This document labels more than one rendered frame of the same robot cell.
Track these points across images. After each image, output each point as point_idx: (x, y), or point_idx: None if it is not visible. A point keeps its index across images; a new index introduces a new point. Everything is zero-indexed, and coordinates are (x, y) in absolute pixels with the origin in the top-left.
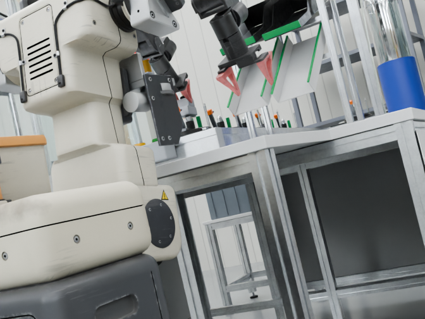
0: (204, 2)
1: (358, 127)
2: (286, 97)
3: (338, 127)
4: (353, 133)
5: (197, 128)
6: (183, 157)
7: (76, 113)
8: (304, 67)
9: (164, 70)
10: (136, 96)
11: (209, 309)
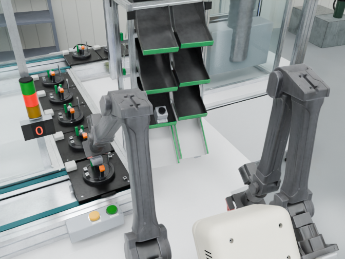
0: (267, 193)
1: (243, 188)
2: (185, 155)
3: (234, 190)
4: (240, 191)
5: (112, 174)
6: (123, 210)
7: None
8: (188, 129)
9: (103, 147)
10: None
11: None
